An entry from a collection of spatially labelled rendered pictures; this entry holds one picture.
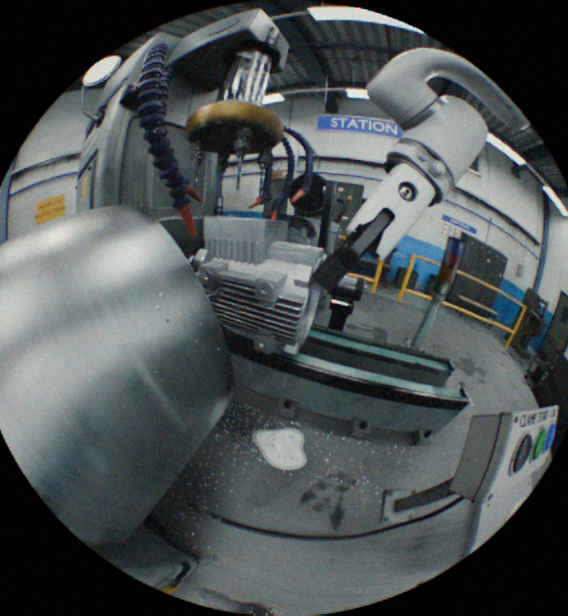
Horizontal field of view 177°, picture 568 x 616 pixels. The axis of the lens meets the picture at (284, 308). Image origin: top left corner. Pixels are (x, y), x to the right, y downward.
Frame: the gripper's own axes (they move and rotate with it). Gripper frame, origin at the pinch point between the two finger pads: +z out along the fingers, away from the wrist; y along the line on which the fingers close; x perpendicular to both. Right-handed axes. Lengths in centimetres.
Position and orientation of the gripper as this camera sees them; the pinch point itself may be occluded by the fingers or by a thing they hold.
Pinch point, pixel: (330, 272)
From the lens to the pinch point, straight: 23.8
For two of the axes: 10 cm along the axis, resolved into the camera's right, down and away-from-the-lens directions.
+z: -5.6, 6.4, 5.3
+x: -7.6, -6.5, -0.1
